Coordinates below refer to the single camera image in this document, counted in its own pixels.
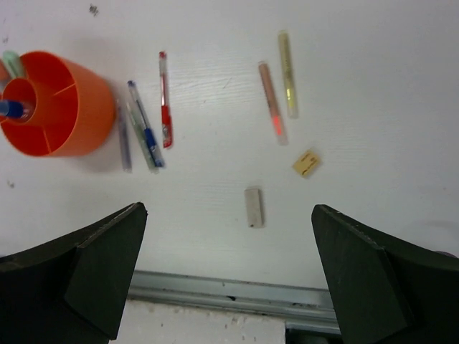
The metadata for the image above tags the orange round divided organizer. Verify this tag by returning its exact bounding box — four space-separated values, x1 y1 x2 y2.
1 51 115 157

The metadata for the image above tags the clear glue bottle blue cap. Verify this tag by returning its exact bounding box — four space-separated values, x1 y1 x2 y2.
0 100 34 120

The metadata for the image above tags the slim yellow highlighter pen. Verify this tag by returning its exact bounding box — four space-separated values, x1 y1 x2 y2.
278 30 298 118

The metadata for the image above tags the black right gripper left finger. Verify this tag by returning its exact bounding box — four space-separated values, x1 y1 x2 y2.
1 202 148 343

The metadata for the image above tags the green highlighter marker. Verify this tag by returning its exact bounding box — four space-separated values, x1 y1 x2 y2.
1 50 26 79

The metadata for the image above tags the blue gel pen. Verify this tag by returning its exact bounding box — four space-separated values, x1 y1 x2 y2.
127 80 165 168

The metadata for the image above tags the orange highlighter marker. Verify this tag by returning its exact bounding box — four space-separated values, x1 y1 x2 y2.
0 61 10 83

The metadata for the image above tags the white eraser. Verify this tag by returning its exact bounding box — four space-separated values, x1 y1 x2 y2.
244 186 265 229

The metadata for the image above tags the yellow eraser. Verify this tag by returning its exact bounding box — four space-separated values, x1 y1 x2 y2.
292 148 323 178

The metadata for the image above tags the green slim pen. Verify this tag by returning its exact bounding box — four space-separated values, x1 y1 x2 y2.
126 102 158 173

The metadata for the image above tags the aluminium table rail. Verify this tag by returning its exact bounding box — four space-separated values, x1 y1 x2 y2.
128 271 341 335

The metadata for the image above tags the red gel pen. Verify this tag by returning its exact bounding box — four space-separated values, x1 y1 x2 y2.
158 51 174 149

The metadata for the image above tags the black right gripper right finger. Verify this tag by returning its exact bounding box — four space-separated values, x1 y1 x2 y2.
311 204 458 343

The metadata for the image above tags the slim orange highlighter pen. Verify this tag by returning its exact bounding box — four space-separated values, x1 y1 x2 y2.
258 61 288 145

